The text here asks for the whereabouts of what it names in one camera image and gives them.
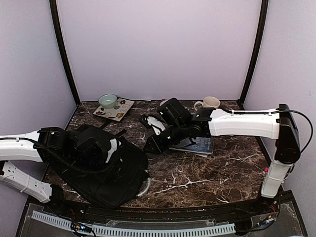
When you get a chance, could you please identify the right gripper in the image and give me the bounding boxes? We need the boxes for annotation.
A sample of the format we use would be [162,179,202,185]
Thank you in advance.
[143,121,187,155]

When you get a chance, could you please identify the dark blue book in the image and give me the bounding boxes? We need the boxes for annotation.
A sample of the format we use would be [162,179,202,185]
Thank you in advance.
[169,137,214,158]

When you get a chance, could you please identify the black student bag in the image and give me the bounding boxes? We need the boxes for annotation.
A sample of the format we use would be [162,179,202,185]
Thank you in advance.
[51,124,150,209]

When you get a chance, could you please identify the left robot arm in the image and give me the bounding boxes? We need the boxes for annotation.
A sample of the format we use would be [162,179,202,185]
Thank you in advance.
[0,125,119,215]

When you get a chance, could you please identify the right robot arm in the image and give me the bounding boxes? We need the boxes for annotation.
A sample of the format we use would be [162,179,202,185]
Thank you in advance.
[141,103,303,214]

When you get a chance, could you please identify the cream floral mug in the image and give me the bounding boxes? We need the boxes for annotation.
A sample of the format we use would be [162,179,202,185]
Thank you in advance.
[194,96,221,111]

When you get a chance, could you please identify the floral fabric coaster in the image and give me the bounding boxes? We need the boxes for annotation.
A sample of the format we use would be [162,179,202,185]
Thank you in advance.
[93,98,135,121]

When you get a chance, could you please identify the celadon bowl on coaster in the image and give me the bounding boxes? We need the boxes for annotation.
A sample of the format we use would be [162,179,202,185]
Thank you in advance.
[98,94,118,109]

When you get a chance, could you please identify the small circuit board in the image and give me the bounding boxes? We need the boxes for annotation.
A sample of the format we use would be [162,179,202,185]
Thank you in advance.
[71,222,92,233]

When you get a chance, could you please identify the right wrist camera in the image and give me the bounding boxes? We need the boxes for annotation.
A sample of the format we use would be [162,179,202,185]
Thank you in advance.
[157,98,193,125]

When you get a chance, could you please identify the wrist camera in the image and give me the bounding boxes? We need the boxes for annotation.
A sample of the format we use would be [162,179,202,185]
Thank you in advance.
[157,98,193,125]
[77,127,111,159]

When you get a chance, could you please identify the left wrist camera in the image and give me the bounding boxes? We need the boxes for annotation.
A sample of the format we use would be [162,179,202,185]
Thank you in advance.
[77,127,111,159]

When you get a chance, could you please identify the black front rail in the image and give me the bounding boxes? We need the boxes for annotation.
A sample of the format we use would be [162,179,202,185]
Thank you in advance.
[29,192,294,223]

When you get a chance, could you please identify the white slotted cable duct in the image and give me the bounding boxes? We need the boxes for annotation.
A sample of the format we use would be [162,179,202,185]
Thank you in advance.
[31,211,236,237]

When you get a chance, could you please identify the right black frame post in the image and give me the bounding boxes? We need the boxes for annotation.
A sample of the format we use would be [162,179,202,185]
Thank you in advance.
[238,0,269,106]

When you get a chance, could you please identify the black frame post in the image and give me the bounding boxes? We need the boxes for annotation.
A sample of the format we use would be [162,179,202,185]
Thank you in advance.
[49,0,81,106]
[238,0,269,106]

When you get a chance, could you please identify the left black frame post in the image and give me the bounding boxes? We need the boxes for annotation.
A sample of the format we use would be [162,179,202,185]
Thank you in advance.
[49,0,81,106]

